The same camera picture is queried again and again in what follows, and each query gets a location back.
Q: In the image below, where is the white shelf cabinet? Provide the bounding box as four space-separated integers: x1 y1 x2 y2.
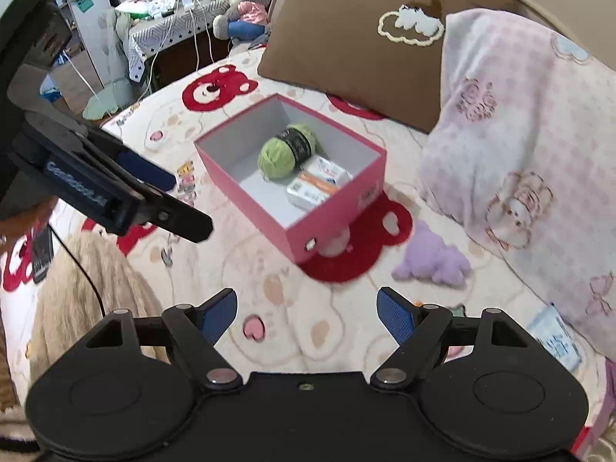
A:
28 0 189 121

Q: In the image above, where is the bear print bed blanket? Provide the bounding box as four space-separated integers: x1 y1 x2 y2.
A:
0 45 616 462

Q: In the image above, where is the blue white tissue pack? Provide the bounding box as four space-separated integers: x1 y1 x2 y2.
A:
526 305 583 373

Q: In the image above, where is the white blue medicine box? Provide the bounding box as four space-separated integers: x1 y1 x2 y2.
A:
302 154 352 188

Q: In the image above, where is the table with patterned cloth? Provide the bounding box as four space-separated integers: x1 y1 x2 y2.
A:
124 0 229 84

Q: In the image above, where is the pink cardboard box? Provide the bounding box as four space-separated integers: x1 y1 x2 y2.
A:
195 95 386 264

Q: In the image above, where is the brown pillow with cloud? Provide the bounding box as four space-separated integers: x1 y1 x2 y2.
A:
258 0 517 132

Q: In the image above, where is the grey plush toy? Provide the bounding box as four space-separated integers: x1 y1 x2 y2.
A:
212 0 271 44

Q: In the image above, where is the beige knitted sleeve forearm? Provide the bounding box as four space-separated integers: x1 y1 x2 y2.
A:
0 233 167 462

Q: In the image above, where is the green yarn ball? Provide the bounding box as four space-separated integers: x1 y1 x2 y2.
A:
257 124 318 181

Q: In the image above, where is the white orange medicine box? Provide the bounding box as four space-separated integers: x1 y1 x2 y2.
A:
286 171 338 211

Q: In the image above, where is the purple plush toy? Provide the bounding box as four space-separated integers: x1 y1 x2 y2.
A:
392 220 472 287

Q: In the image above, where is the pink checkered pillow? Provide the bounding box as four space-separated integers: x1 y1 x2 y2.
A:
418 10 615 358

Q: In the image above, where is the person's left hand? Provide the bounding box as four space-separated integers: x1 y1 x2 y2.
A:
0 197 59 256

